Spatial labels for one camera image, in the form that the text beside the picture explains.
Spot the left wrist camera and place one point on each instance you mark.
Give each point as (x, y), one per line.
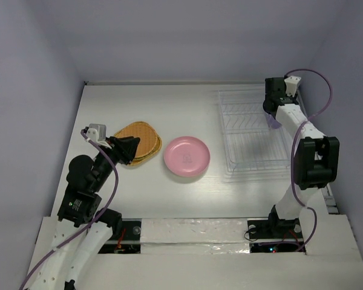
(95, 132)

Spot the orange woven round plate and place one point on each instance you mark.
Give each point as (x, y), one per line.
(146, 133)

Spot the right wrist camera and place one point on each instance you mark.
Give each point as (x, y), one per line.
(292, 84)

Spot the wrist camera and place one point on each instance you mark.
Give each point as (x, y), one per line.
(292, 84)
(95, 132)

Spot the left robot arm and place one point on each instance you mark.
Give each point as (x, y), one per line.
(82, 227)

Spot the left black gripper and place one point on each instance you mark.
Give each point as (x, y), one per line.
(128, 144)

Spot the pink round plate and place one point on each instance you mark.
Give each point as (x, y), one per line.
(187, 154)

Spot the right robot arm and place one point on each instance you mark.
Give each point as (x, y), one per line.
(313, 158)

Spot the green-rimmed woven plate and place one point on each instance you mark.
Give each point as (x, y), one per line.
(155, 150)

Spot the square woven bamboo plate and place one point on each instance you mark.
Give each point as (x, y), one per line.
(136, 164)

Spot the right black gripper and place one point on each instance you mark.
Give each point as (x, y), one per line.
(274, 85)

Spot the purple round plate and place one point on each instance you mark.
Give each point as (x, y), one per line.
(271, 122)

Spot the foil-wrapped front bar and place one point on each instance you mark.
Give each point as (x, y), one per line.
(194, 236)

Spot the white wire dish rack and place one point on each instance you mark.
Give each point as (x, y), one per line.
(251, 146)

